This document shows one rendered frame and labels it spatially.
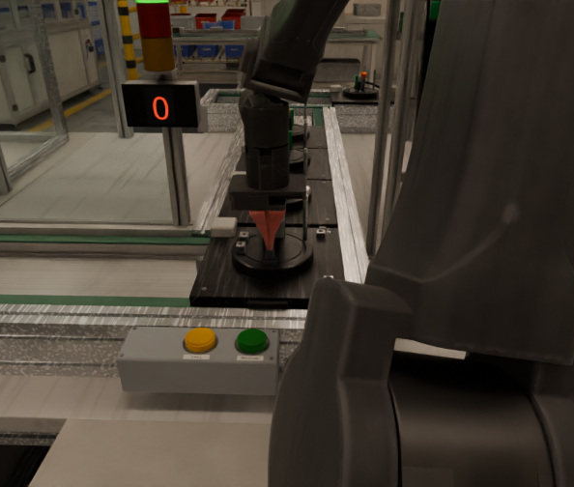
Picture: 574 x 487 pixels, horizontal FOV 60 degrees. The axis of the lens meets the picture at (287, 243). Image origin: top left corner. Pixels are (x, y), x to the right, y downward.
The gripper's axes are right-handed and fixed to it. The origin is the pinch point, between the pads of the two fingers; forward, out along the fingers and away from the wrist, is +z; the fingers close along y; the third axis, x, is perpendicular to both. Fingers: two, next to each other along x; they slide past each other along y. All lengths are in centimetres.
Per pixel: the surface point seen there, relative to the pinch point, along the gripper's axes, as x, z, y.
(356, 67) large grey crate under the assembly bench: -550, 55, -70
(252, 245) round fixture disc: -12.4, 7.0, 3.8
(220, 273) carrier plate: -6.4, 9.1, 8.5
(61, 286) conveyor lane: -10.3, 14.1, 37.6
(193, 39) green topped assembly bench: -514, 20, 111
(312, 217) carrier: -28.0, 9.0, -6.8
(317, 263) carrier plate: -10.2, 9.2, -7.3
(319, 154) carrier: -69, 9, -10
